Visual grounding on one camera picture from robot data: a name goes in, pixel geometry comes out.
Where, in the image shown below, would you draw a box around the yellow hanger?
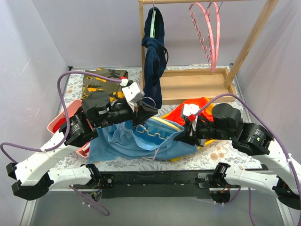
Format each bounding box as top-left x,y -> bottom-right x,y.
135,96 -> 183,141

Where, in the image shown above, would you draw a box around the light blue shorts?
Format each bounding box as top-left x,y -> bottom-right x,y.
89,118 -> 198,163

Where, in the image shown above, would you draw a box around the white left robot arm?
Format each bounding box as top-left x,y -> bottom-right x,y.
6,91 -> 158,201

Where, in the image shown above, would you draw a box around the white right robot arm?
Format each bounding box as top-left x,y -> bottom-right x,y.
175,103 -> 301,210

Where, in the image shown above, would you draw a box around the orange shorts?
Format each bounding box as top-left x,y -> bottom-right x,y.
162,97 -> 209,126

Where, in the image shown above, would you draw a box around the camouflage shorts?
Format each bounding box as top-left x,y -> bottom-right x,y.
81,68 -> 128,101

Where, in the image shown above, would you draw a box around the navy blue shorts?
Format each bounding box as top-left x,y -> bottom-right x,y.
142,7 -> 169,109

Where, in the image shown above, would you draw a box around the pink hanger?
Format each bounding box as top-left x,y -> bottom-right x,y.
206,2 -> 221,73
189,2 -> 215,65

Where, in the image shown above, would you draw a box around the green hanger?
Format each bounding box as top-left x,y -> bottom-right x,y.
150,8 -> 156,38

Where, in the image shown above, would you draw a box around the floral table mat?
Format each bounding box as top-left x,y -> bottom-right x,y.
54,67 -> 262,171

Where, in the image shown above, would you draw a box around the yellow plastic tray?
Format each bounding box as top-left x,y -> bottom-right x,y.
169,96 -> 219,162

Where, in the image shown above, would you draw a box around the black base bar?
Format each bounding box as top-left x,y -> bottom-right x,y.
100,170 -> 225,199

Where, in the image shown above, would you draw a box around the wooden clothes rack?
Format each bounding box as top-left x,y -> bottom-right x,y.
138,0 -> 279,105

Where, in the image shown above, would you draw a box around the pink divided tray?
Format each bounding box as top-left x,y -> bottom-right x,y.
47,99 -> 90,158

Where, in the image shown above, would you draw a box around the red cloth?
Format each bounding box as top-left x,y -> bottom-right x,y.
53,118 -> 66,133

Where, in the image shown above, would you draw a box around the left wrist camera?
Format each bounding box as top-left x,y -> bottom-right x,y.
122,81 -> 144,103

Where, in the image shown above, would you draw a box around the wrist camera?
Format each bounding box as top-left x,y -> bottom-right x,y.
122,81 -> 144,103
181,104 -> 199,123

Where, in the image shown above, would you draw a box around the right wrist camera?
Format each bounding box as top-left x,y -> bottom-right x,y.
181,104 -> 199,123

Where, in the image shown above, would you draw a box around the aluminium frame rail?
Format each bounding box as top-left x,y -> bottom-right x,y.
21,188 -> 88,226

